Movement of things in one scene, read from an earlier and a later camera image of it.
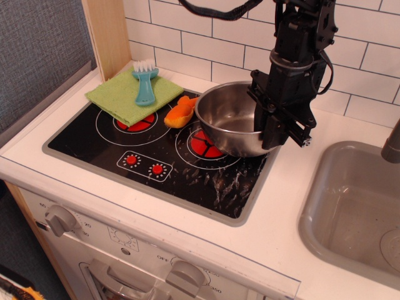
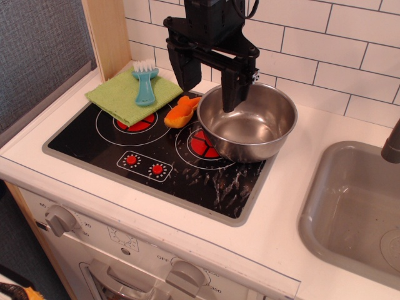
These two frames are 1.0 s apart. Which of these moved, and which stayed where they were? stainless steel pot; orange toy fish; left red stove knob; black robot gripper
Moved: black robot gripper
Stayed: stainless steel pot; left red stove knob; orange toy fish
